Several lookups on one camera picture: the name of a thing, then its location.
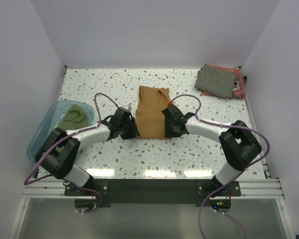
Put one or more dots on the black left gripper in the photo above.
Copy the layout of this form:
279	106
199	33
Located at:
134	132

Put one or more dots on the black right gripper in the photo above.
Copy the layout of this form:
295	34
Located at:
168	133

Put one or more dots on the tan ribbed tank top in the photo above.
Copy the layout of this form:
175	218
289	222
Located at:
149	116

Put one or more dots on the olive green tank top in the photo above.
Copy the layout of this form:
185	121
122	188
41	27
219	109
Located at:
74	119

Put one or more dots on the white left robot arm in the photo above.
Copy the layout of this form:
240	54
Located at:
58	153

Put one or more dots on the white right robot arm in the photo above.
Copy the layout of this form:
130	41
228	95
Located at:
240	147

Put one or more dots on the striped folded tank top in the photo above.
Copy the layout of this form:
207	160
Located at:
215	81

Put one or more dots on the red patterned folded tank top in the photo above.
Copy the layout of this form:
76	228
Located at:
239	91

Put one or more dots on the translucent blue plastic bin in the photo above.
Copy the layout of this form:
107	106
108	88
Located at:
51	120

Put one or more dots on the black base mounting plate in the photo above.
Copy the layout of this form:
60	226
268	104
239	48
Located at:
105	192

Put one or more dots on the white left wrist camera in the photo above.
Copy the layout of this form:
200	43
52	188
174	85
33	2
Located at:
129	108

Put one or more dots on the aluminium frame rail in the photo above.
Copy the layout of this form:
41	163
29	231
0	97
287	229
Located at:
250	188

